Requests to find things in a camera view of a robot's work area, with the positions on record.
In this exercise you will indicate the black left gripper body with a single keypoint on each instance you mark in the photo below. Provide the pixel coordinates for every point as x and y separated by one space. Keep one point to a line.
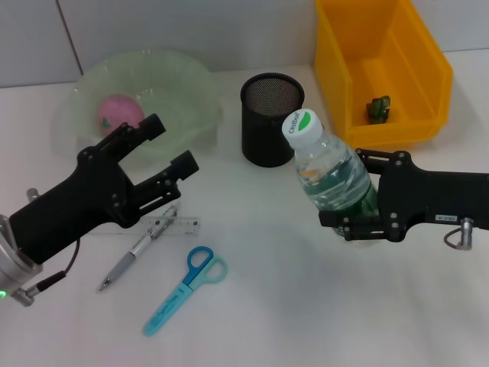
76 206

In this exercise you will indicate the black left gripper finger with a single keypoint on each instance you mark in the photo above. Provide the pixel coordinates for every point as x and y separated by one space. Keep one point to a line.
164 183
130 134

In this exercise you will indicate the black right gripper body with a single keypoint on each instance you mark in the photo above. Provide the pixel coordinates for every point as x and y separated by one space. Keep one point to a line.
428 199

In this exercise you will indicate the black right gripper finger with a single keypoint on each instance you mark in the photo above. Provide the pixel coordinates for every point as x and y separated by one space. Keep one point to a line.
359 227
376 160

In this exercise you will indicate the pink peach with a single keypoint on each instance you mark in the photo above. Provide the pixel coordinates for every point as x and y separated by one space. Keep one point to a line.
118 111

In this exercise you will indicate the clear water bottle green label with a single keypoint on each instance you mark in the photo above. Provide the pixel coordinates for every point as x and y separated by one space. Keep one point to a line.
328 172

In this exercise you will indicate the green plastic scrap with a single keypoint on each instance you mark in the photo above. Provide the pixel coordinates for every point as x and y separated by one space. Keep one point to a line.
378 109

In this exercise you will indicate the clear plastic ruler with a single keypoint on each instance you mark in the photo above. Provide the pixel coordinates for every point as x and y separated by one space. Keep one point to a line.
187 225

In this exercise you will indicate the green glass fruit plate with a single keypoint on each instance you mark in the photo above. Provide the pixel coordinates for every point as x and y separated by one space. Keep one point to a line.
183 88

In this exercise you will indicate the grey white ballpoint pen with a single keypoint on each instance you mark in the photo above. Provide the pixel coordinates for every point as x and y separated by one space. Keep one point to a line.
126 260

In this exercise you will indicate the blue scissors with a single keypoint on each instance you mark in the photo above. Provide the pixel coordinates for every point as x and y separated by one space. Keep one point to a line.
183 286

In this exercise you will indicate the black mesh pen holder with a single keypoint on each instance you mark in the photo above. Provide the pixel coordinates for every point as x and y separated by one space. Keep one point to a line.
267 137

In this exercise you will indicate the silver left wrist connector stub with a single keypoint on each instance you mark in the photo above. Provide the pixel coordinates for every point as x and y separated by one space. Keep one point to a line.
33 194

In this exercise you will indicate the yellow plastic bin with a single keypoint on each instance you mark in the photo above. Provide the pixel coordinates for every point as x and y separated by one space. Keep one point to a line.
382 57

